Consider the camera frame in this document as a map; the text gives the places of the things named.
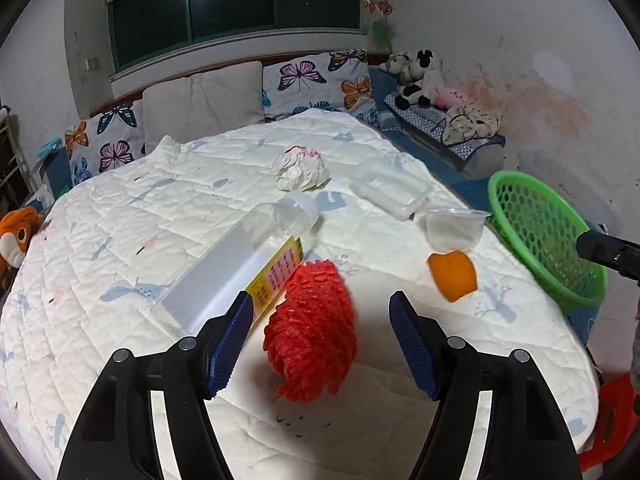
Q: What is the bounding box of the red mesh net bag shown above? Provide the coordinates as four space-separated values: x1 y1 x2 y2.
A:
262 260 358 403

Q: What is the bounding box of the clear plastic storage box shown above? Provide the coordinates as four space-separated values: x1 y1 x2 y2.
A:
518 150 622 232

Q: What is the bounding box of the green plastic basket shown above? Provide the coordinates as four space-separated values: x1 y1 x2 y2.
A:
487 170 608 314

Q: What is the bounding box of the clear plastic cup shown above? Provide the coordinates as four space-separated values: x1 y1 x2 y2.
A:
425 208 490 252

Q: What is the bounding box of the white quilted bed cover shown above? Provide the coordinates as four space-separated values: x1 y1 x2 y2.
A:
1 110 598 479

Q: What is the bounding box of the spotted cream cloth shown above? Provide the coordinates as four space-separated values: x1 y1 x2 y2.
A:
442 102 502 146

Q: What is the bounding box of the clear bottle yellow label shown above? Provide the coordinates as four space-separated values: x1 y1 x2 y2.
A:
151 191 320 337

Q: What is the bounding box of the clear plastic tray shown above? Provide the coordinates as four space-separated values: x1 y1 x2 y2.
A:
350 168 432 221

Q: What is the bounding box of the pink plush toy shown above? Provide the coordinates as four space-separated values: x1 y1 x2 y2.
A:
431 87 469 110

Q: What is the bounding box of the orange tiger plush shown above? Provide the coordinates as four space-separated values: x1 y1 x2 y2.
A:
0 206 43 275

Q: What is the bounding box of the black white cow plush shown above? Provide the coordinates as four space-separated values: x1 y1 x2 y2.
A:
378 49 444 110

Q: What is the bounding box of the left butterfly pillow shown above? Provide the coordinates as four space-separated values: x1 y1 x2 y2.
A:
63 101 145 186

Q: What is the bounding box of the butterfly pillow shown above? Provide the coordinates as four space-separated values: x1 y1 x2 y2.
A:
262 49 378 128
63 101 145 186

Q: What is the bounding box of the right butterfly pillow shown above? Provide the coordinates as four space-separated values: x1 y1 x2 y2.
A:
262 49 378 128

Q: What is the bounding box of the grey pillow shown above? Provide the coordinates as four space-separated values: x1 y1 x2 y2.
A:
142 61 265 152

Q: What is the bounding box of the dark window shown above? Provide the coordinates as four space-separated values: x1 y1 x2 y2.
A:
106 0 360 72

